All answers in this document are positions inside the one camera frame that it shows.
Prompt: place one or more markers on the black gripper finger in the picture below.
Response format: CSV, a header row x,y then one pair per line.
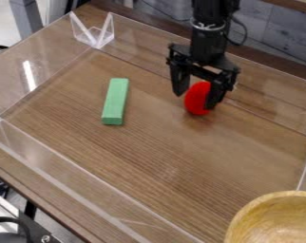
x,y
180,78
215,95

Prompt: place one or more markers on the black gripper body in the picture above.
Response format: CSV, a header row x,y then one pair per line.
x,y
210,67

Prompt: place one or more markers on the red plush fruit green leaf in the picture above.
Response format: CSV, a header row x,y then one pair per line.
x,y
196,97

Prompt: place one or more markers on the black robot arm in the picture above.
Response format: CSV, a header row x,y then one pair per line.
x,y
202,58

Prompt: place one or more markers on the green rectangular block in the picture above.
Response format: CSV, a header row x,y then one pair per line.
x,y
115,102

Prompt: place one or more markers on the wooden bowl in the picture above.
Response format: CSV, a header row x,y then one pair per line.
x,y
271,219

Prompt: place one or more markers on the clear acrylic tray enclosure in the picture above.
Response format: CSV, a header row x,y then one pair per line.
x,y
164,178

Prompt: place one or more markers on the black metal bracket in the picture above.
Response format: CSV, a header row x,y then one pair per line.
x,y
39,233

